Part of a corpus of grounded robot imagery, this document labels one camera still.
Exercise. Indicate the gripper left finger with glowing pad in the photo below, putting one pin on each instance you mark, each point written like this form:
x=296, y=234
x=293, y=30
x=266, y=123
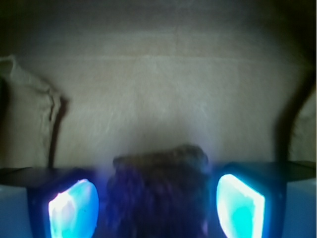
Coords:
x=63, y=203

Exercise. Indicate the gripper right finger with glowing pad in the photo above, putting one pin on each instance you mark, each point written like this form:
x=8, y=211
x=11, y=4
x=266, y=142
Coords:
x=250, y=199

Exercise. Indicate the dark brown rock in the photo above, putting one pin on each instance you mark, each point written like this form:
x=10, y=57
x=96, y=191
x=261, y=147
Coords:
x=161, y=194

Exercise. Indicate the crumpled white paper towel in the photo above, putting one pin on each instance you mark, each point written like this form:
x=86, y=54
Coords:
x=28, y=110

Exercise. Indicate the brown paper bag bin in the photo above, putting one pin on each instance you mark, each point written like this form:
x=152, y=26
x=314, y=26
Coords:
x=142, y=75

